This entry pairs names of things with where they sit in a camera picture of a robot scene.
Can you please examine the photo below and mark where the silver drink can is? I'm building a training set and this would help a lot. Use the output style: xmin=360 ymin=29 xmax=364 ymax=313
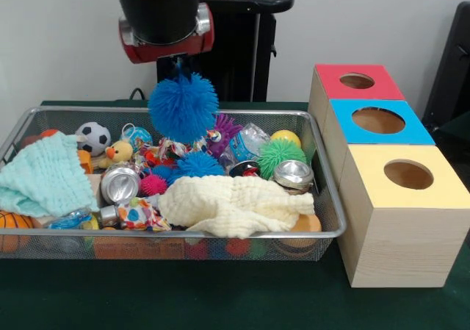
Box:
xmin=100 ymin=166 xmax=142 ymax=204

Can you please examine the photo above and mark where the crushed silver can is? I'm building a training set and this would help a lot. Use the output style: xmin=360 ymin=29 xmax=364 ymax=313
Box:
xmin=273 ymin=159 xmax=315 ymax=196

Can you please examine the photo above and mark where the wooden box with three holes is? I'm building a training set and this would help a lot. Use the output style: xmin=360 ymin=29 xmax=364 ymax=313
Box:
xmin=307 ymin=63 xmax=470 ymax=289

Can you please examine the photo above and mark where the blue spiky toy with eyes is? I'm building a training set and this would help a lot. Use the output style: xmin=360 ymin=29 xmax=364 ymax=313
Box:
xmin=147 ymin=71 xmax=220 ymax=144

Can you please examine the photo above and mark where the yellow plush duck toy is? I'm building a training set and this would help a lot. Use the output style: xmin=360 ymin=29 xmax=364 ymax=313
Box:
xmin=98 ymin=140 xmax=134 ymax=169

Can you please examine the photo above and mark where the green spiky ball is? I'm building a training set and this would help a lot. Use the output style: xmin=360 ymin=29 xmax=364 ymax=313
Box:
xmin=256 ymin=140 xmax=308 ymax=181

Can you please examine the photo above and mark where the small soccer ball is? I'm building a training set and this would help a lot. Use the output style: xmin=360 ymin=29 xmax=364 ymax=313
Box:
xmin=75 ymin=121 xmax=112 ymax=157

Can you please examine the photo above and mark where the dark green tablecloth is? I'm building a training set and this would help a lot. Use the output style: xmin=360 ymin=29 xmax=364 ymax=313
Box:
xmin=438 ymin=111 xmax=470 ymax=143
xmin=0 ymin=100 xmax=470 ymax=330

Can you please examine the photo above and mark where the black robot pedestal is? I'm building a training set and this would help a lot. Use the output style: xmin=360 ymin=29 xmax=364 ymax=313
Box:
xmin=153 ymin=0 xmax=295 ymax=102

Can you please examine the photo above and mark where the multicolour spiky caterpillar toy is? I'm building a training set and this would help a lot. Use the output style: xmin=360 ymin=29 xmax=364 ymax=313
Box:
xmin=139 ymin=149 xmax=225 ymax=197

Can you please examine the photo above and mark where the yellow ball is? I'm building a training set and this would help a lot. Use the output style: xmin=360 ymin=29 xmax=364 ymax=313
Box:
xmin=270 ymin=129 xmax=302 ymax=148

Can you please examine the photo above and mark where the blue globe print ball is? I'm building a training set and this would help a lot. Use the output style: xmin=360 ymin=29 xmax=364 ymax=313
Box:
xmin=120 ymin=123 xmax=153 ymax=153

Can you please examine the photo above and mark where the cream yellow cloth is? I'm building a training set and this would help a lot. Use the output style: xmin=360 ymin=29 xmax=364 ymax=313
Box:
xmin=157 ymin=175 xmax=316 ymax=240

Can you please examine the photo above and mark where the mint green cloth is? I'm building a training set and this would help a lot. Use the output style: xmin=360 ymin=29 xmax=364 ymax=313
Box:
xmin=0 ymin=131 xmax=100 ymax=217

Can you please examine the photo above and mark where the shallow mesh bin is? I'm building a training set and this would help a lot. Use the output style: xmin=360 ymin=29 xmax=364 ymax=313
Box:
xmin=0 ymin=106 xmax=347 ymax=261

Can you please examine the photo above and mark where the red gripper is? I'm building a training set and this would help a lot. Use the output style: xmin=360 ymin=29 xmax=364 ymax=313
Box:
xmin=117 ymin=2 xmax=215 ymax=83

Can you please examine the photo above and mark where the black stand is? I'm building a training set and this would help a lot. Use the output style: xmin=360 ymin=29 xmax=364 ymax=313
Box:
xmin=422 ymin=1 xmax=470 ymax=125

